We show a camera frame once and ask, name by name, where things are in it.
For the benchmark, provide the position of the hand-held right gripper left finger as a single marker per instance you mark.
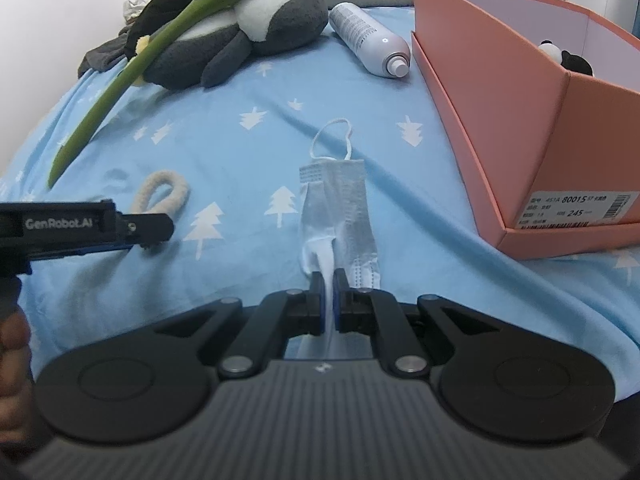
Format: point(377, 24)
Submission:
point(315, 305)

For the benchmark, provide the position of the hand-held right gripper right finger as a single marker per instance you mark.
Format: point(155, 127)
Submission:
point(345, 305)

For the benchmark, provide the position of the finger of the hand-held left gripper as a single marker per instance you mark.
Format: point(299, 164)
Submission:
point(145, 227)

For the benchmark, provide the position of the blue face mask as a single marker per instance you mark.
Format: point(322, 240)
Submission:
point(340, 210)

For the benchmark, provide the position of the pink cardboard box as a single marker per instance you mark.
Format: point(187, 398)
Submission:
point(500, 135)

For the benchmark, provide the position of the small panda plush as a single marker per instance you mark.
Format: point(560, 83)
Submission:
point(575, 60)

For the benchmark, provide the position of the person's left hand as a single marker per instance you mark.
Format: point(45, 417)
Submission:
point(12, 360)

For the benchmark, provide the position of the dark grey blanket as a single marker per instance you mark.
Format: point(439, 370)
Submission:
point(100, 57)

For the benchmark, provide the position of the white crumpled clothes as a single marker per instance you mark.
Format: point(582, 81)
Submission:
point(136, 6)

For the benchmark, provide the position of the grey penguin plush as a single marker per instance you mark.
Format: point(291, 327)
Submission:
point(290, 15)

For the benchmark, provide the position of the white spray bottle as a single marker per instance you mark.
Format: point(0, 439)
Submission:
point(365, 35)

